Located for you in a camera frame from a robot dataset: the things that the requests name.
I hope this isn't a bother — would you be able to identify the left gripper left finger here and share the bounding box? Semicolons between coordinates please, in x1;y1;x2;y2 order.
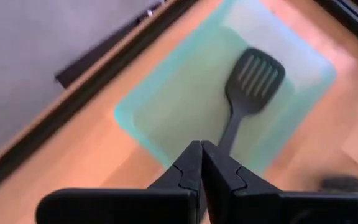
35;139;203;224

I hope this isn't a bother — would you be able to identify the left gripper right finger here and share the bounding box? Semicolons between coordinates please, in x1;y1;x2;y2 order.
201;139;358;224

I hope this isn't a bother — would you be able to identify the slotted all-black spatula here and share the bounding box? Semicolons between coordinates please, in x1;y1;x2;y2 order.
218;47;287;155

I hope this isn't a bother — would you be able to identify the teal plastic container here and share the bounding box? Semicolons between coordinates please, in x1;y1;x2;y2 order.
113;0;337;175

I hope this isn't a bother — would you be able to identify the black floor bar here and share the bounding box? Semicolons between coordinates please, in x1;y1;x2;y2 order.
54;0;167;90

